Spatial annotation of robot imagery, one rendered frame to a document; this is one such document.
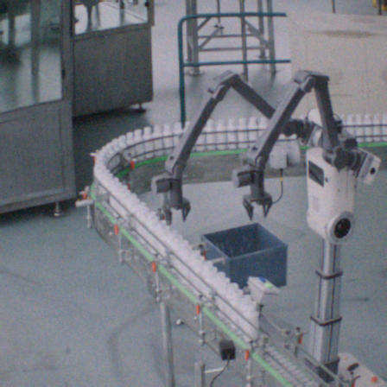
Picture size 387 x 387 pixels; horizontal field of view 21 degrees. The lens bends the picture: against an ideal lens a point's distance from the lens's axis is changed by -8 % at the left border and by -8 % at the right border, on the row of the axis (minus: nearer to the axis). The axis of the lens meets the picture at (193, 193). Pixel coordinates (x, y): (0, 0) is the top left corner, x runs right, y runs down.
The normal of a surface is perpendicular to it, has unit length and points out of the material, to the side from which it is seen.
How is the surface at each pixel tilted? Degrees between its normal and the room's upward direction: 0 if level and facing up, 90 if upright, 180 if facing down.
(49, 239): 0
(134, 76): 90
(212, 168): 90
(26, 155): 90
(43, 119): 90
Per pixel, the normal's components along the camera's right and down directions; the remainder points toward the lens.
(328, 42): 0.11, 0.37
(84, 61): 0.42, 0.33
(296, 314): -0.04, -0.92
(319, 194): -0.91, 0.18
